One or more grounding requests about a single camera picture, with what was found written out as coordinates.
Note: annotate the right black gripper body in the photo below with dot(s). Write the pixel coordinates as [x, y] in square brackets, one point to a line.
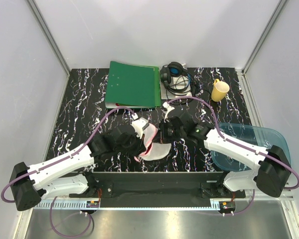
[169, 133]

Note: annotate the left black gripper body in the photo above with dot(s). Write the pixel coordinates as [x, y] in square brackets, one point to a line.
[133, 146]

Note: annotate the white pink mesh laundry bag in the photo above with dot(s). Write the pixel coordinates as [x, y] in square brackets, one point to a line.
[158, 151]

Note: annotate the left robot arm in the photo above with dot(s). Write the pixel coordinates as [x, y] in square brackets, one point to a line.
[27, 182]

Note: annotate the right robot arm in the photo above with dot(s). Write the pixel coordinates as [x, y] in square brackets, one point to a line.
[269, 168]

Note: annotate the grey book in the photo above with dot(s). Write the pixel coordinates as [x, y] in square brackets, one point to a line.
[175, 89]

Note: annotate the black blue headphones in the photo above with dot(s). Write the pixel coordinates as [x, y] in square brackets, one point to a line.
[173, 74]

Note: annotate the green folder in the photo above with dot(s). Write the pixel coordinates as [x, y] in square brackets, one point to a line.
[133, 86]

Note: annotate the yellow mug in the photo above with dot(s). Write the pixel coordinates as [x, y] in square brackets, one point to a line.
[219, 91]

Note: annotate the blue transparent plastic bin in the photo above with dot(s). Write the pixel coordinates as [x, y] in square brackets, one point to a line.
[259, 136]

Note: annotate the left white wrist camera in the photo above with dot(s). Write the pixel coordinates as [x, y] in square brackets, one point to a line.
[141, 127]

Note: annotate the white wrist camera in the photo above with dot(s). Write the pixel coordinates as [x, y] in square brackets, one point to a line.
[141, 127]
[167, 108]

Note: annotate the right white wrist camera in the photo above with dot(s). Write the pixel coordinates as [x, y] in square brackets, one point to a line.
[167, 108]

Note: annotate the white slotted cable duct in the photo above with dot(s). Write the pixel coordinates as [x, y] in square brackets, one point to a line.
[63, 204]

